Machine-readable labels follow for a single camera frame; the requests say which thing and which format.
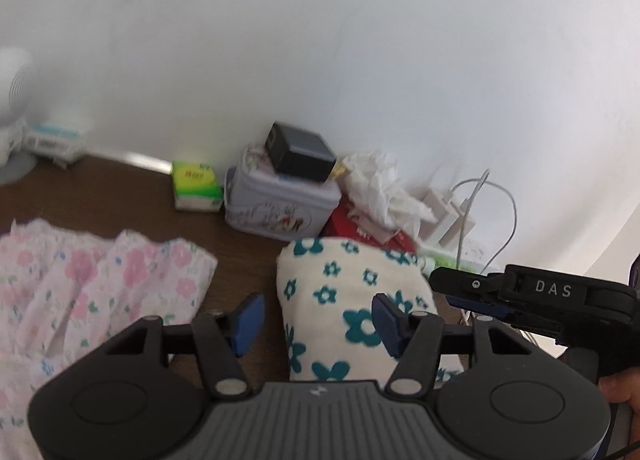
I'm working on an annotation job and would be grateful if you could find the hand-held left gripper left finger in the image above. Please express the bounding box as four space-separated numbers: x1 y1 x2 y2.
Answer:
102 292 266 400

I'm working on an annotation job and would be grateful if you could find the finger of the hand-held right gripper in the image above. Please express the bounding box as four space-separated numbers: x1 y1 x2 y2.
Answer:
444 295 511 317
429 267 507 299

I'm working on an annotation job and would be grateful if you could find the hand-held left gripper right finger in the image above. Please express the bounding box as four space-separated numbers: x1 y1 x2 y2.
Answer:
371 292 539 400

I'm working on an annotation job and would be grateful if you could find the cream teal-flower garment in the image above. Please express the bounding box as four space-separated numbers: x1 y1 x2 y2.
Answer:
276 236 464 384

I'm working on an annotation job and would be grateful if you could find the person's right hand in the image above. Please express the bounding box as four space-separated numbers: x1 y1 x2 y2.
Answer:
598 366 640 415

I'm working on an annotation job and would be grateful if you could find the light green tube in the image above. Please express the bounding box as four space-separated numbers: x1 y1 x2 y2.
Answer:
417 252 482 277

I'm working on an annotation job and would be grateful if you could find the white charger plug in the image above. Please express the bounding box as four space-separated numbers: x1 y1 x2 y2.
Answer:
439 199 476 249
417 184 454 241

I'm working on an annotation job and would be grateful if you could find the printed metal tin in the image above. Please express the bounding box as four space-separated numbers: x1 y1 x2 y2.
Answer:
223 142 343 243

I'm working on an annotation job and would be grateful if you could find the green tissue packet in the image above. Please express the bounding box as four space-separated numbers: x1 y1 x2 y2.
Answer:
170 159 225 213

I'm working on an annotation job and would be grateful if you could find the pink floral garment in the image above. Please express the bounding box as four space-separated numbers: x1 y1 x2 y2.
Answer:
0 218 219 460

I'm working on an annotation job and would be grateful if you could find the black power adapter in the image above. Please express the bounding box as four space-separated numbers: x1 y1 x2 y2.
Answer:
267 121 339 185

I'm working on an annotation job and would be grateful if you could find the white small gadget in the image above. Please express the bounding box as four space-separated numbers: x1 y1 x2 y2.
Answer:
22 122 94 171

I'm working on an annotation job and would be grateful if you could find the white round robot figurine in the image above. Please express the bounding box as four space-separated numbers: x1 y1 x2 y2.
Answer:
0 46 37 187

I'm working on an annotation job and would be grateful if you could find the white charging cable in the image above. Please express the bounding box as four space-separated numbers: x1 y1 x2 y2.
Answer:
444 168 517 277

